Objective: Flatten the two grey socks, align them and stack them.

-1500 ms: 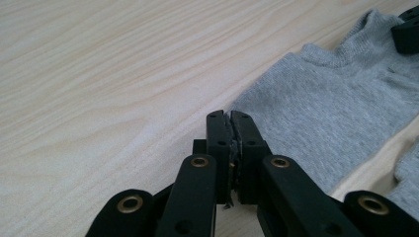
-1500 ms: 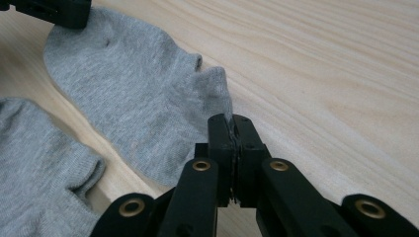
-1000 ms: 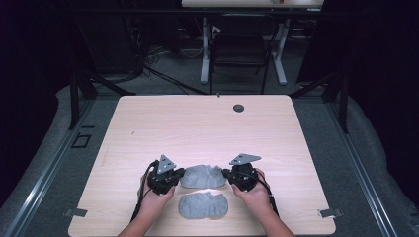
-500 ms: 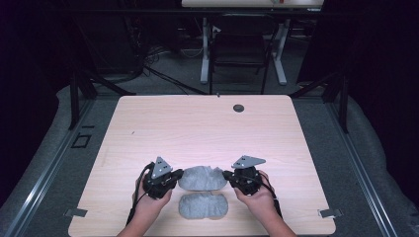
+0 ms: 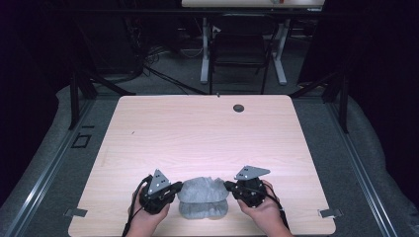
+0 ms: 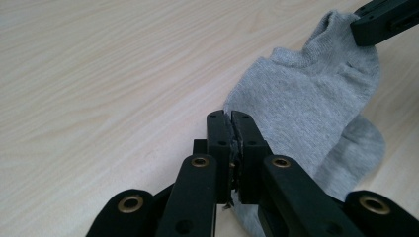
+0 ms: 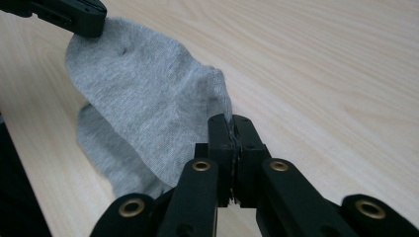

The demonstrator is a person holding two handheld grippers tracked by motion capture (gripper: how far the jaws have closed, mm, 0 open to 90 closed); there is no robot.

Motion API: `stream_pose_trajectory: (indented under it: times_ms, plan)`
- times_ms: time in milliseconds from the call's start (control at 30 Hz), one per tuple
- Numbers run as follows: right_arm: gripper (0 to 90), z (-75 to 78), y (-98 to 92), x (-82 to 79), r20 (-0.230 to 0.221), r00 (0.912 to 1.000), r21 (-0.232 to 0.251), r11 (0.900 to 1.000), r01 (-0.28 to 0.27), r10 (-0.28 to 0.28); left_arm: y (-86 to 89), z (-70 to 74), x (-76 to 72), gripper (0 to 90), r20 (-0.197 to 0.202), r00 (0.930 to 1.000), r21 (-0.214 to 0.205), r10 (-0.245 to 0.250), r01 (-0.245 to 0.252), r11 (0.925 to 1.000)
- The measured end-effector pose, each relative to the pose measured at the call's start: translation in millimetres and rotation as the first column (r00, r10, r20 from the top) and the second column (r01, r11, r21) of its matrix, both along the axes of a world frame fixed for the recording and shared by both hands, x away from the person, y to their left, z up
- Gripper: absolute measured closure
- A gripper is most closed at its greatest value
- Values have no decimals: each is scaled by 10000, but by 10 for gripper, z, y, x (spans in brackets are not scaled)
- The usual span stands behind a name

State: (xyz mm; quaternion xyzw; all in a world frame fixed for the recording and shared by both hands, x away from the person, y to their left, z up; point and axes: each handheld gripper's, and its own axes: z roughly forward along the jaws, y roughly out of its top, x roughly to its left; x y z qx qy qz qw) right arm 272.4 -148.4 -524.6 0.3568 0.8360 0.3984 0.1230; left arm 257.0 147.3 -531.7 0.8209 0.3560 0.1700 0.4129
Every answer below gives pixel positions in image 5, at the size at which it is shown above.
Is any hand-held gripper cable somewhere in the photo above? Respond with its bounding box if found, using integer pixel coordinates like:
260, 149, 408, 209
262, 182, 292, 231
122, 175, 154, 237

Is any black metal stand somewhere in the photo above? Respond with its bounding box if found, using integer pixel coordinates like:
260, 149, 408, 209
290, 72, 350, 134
67, 69, 137, 131

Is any left hand-held gripper cable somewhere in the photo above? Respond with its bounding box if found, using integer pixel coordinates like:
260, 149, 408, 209
122, 175, 154, 237

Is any right hand-held gripper cable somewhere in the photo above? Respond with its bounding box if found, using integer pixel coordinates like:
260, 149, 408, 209
262, 182, 292, 231

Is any black floor cable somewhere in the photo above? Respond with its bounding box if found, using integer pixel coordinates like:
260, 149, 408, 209
142, 64, 210, 96

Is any aluminium rail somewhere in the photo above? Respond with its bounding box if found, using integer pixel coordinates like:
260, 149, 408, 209
3, 98, 97, 237
325, 98, 400, 237

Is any person's right hand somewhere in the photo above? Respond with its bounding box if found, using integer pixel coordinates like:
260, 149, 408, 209
236, 179, 285, 231

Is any white cable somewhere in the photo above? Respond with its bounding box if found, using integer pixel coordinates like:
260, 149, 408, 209
178, 46, 205, 59

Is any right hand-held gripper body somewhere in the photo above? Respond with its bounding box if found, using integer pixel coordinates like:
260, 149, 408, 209
232, 165, 272, 209

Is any white desk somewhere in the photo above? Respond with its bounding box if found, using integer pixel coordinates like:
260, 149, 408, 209
181, 0, 326, 87

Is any gray metal bracket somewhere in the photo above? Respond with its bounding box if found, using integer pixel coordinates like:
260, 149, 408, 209
63, 207, 89, 218
317, 207, 344, 219

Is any person's left hand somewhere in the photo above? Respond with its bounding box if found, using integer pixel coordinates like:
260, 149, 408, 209
130, 186, 171, 231

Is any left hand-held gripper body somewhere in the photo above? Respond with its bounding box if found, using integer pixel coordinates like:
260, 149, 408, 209
138, 168, 175, 215

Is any black chair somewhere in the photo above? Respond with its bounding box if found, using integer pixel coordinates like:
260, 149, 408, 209
208, 14, 280, 96

